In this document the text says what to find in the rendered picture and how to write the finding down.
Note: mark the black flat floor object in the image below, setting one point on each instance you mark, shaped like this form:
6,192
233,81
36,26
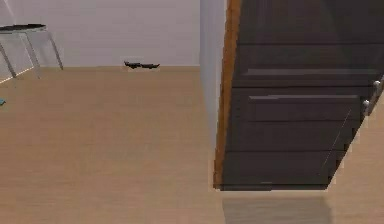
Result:
140,65

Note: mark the dark panelled room door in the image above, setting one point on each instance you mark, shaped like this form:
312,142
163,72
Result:
293,133

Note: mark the teal flat object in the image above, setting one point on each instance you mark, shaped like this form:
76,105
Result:
1,102

